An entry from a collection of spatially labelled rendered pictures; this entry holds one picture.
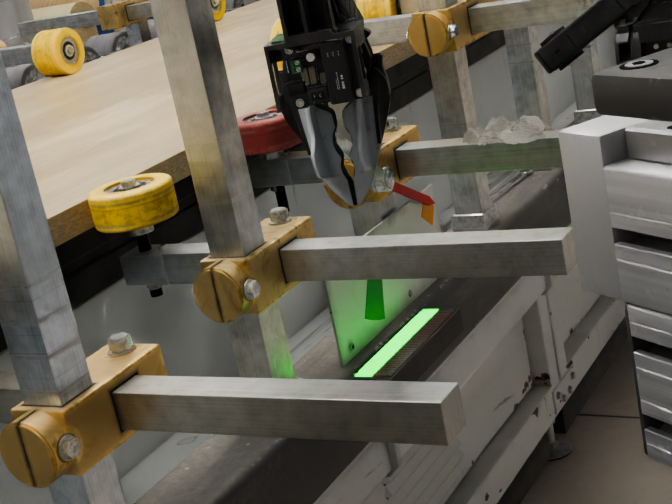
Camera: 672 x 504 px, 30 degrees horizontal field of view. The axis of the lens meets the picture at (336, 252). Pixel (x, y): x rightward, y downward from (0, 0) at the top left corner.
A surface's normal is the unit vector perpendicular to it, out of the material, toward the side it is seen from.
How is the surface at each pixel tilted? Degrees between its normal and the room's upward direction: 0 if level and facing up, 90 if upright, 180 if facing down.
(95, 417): 90
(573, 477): 0
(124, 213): 90
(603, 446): 0
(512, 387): 90
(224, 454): 0
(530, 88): 90
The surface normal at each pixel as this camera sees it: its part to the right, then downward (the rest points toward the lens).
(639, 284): -0.85, 0.31
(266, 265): 0.87, -0.03
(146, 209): 0.47, 0.17
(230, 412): -0.45, 0.35
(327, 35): -0.13, 0.32
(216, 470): -0.20, -0.94
